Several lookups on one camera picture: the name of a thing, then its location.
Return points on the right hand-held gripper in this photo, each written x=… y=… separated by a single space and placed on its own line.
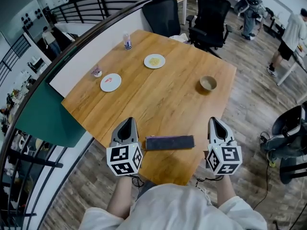
x=225 y=160

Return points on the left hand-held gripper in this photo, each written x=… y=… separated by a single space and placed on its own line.
x=124 y=159

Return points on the purple cloth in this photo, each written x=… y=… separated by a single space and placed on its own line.
x=170 y=142

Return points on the person's left forearm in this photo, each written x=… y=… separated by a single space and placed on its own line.
x=120 y=195

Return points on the person's right forearm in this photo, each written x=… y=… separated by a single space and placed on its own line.
x=226 y=190

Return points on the brown bowl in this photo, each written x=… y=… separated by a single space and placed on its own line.
x=208 y=83

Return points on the white plate with red food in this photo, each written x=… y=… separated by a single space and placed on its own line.
x=110 y=82

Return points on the person's grey jeans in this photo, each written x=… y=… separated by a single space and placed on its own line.
x=146 y=188

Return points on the black hard backpack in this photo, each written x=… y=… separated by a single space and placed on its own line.
x=279 y=124

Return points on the small potted plant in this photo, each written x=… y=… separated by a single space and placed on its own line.
x=97 y=72

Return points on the white plate with yellow food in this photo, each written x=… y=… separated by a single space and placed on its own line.
x=154 y=61

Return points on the round white table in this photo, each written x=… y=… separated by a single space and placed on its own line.
x=287 y=171

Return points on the green partition panel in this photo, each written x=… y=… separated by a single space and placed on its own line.
x=48 y=116

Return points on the person's white shirt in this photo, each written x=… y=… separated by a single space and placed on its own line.
x=172 y=210

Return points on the clear plastic bottle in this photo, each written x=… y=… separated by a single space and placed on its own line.
x=127 y=42

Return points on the white cloth bag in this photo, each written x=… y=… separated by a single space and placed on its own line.
x=180 y=37

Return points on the black office chair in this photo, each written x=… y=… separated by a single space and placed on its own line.
x=211 y=15
x=163 y=15

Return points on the black railing fence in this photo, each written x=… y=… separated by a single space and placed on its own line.
x=79 y=11

